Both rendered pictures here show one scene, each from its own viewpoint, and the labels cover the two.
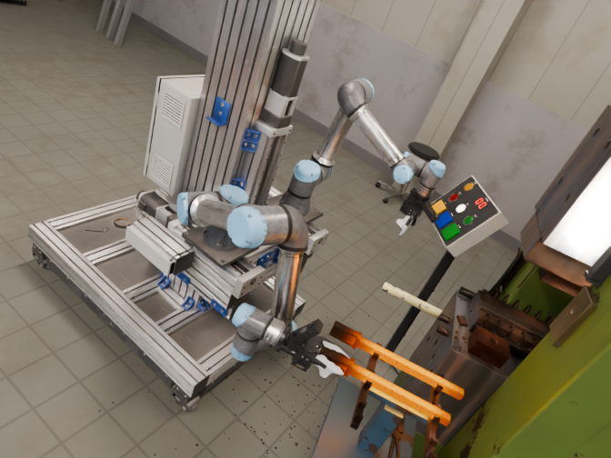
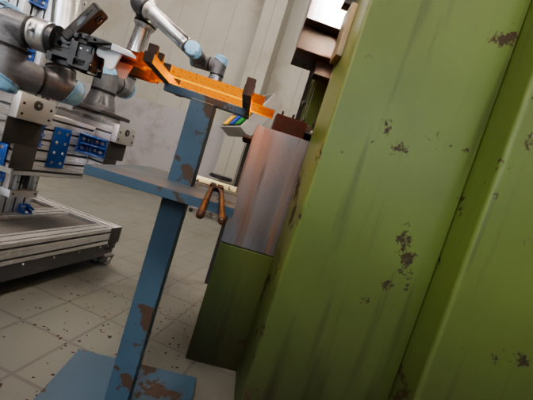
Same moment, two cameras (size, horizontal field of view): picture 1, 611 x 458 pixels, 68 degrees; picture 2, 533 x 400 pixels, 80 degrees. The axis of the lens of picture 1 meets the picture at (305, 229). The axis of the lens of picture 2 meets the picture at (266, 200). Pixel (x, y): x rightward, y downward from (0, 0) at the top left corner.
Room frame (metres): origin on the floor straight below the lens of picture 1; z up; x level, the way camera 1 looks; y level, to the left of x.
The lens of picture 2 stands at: (0.07, -0.47, 0.75)
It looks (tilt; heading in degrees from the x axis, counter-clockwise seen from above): 4 degrees down; 347
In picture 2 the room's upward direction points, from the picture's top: 17 degrees clockwise
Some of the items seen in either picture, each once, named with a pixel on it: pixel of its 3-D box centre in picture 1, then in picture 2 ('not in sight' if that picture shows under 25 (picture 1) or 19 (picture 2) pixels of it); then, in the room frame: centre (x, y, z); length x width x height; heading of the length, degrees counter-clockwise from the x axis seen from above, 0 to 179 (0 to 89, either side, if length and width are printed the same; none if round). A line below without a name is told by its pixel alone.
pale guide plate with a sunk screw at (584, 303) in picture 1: (572, 316); (343, 35); (1.12, -0.80, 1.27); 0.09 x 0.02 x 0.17; 171
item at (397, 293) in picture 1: (424, 306); (232, 190); (1.80, -0.68, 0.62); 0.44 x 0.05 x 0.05; 81
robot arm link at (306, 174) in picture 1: (305, 177); (108, 78); (1.89, 0.09, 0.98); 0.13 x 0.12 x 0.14; 164
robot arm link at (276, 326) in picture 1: (275, 333); (44, 36); (0.98, -0.03, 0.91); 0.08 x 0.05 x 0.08; 172
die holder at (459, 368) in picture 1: (492, 387); (302, 201); (1.36, -0.93, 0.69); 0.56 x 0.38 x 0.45; 81
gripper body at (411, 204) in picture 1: (415, 204); not in sight; (1.88, -0.42, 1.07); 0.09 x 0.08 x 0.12; 66
